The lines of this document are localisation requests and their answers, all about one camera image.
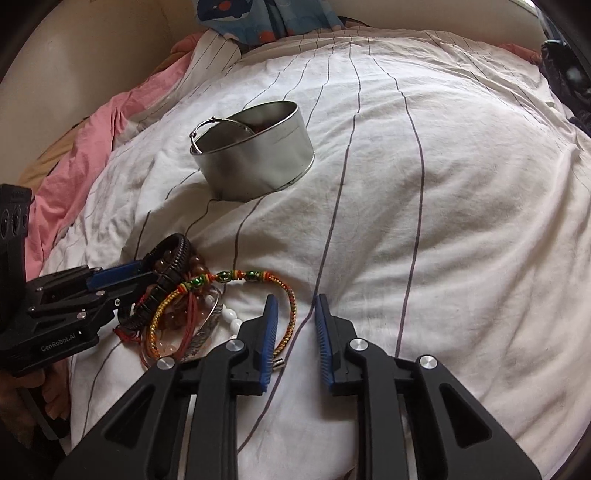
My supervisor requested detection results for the thin silver bangle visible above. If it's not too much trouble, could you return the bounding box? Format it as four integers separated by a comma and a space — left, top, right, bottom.
189, 115, 256, 156

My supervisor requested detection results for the brown bead bracelet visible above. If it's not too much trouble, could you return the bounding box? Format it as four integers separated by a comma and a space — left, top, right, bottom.
152, 249, 209, 288

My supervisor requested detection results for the red string bracelet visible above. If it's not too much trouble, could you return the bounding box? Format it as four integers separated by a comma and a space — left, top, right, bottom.
113, 295, 197, 358

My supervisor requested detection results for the colourful braided cord bracelet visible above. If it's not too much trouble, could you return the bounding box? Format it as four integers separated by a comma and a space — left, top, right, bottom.
148, 269, 297, 370

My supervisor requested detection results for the wide silver bangle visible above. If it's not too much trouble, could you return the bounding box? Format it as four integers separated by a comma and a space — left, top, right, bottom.
140, 284, 225, 371

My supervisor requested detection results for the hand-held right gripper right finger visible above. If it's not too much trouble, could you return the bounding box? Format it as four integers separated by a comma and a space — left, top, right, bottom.
314, 293, 542, 480

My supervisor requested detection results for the white bead bracelet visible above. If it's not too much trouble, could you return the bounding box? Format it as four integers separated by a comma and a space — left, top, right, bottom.
221, 307, 245, 341

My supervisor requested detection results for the white striped bed sheet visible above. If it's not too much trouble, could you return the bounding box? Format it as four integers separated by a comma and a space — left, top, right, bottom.
39, 25, 591, 480

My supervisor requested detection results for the person's left hand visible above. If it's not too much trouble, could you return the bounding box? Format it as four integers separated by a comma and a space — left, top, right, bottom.
0, 367, 71, 444

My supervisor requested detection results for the tan cloth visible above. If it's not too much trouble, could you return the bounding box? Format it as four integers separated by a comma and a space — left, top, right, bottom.
17, 117, 93, 188

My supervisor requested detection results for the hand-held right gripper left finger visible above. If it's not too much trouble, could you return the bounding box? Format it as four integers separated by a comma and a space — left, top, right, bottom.
53, 294, 280, 480

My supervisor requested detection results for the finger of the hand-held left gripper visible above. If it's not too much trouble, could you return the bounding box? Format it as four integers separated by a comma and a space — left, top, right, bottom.
86, 259, 160, 292
95, 275, 158, 311

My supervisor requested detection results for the black braided leather bracelet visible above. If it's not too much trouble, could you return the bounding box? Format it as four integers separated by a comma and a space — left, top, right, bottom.
115, 233, 195, 334

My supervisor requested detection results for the dark clothing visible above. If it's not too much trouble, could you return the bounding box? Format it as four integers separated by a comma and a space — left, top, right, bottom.
537, 39, 591, 139

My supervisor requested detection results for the whale print curtain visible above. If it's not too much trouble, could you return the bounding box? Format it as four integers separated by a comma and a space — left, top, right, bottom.
194, 0, 348, 48

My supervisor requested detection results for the round metal tin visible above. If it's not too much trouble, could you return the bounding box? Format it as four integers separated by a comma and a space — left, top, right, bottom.
189, 100, 316, 202

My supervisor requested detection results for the pink blanket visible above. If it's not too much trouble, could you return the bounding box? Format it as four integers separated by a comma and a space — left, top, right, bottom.
18, 37, 206, 278

